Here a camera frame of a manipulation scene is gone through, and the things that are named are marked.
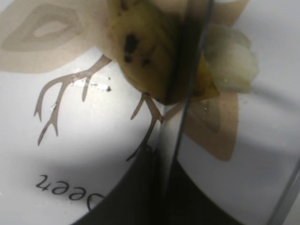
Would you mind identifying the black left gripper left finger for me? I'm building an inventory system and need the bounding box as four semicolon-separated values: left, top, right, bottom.
74;145;168;225

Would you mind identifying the white deer cutting board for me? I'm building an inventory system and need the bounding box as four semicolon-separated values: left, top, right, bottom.
0;0;300;225

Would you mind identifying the cut banana slice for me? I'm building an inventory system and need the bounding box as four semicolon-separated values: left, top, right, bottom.
191;24;259;101

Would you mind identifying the white handled knife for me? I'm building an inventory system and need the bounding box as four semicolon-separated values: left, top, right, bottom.
151;0;214;225

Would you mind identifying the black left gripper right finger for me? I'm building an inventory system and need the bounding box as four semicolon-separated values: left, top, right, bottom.
168;158;270;225

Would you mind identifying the yellow banana piece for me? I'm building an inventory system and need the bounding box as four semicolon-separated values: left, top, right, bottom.
106;0;179;104

